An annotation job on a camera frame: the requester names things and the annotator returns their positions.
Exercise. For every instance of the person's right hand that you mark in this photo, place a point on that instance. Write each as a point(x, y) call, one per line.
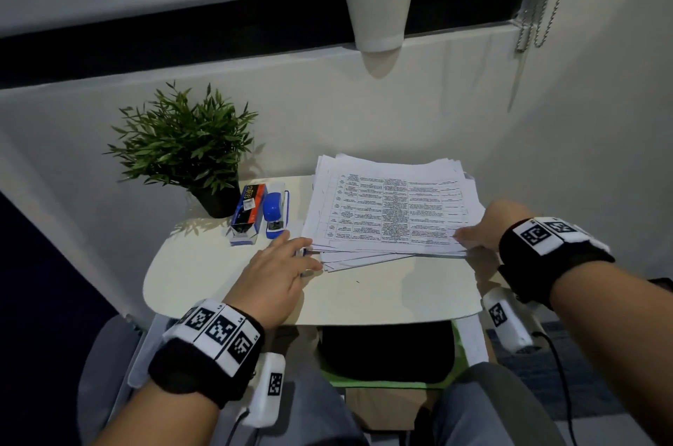
point(499, 222)

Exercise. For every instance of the person's left hand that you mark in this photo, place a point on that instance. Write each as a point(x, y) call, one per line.
point(268, 282)

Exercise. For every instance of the blue white stapler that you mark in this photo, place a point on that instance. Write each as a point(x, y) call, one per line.
point(273, 209)

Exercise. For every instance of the blue staples box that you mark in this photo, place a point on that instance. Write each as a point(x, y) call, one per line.
point(247, 211)

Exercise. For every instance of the stack of printed papers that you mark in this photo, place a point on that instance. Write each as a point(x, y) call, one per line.
point(394, 209)

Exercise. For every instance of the person's right forearm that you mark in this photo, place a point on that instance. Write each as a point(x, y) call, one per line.
point(625, 335)

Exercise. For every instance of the person's grey trousers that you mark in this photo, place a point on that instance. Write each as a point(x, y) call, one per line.
point(315, 414)

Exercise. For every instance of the green flat board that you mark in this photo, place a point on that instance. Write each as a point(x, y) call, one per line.
point(389, 385)

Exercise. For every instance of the green potted plant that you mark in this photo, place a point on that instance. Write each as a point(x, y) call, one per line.
point(184, 140)

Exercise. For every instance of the grey round stool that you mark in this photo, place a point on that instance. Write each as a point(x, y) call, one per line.
point(102, 372)

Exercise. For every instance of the white hanging cup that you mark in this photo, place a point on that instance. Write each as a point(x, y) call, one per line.
point(378, 14)

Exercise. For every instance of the dark window pane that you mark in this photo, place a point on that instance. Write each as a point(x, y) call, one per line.
point(158, 48)

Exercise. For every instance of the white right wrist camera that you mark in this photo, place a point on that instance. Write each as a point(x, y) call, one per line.
point(512, 335)

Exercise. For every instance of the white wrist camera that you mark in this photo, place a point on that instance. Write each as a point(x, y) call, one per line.
point(263, 403)
point(512, 335)

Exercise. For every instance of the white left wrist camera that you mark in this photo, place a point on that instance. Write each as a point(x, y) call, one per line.
point(263, 403)

